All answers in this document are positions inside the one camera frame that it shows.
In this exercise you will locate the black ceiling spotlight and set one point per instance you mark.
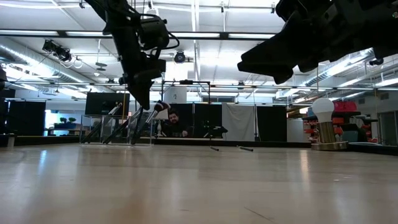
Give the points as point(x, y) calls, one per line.
point(57, 51)

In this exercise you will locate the white bulb lamp brass base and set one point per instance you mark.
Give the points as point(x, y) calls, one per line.
point(323, 109)

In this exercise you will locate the black overhead camera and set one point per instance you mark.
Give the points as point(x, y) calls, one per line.
point(179, 57)

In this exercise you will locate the small white cup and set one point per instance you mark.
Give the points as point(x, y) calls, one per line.
point(11, 141)

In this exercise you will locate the black aluminium table frame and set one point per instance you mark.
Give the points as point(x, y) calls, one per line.
point(280, 144)

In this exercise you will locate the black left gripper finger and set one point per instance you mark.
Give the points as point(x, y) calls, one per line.
point(146, 93)
point(135, 91)

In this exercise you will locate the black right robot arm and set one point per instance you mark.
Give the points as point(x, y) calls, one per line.
point(388, 34)

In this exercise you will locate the clear acrylic brush holder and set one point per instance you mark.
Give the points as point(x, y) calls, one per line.
point(147, 138)

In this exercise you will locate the wide black panel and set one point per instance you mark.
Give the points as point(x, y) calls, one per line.
point(202, 115)

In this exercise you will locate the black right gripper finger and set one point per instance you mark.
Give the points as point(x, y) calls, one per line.
point(267, 73)
point(273, 51)

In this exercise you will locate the green potted plants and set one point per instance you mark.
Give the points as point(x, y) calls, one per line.
point(66, 119)

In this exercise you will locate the black tabletop stand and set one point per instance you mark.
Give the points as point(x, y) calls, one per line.
point(216, 129)

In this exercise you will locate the black wall screen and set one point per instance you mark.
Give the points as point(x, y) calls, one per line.
point(99, 102)

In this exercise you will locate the red storage bin shelf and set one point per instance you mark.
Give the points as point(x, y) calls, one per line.
point(345, 106)

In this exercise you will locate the black rectangular metal frame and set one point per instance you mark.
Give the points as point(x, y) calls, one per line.
point(186, 81)

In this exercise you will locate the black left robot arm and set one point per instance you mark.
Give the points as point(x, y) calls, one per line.
point(124, 37)

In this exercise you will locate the person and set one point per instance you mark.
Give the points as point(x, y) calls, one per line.
point(174, 119)

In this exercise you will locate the black-head makeup brush silver ferrule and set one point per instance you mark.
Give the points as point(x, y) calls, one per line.
point(162, 105)

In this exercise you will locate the thin black makeup brush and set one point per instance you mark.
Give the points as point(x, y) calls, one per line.
point(93, 133)
point(115, 133)
point(115, 109)
point(214, 148)
point(136, 113)
point(245, 148)

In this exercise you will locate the tall black partition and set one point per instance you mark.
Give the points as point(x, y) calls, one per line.
point(272, 124)
point(26, 118)

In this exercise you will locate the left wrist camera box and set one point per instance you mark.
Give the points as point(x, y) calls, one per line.
point(157, 66)

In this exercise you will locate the white hanging sheet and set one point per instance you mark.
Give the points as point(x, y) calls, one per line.
point(238, 121)

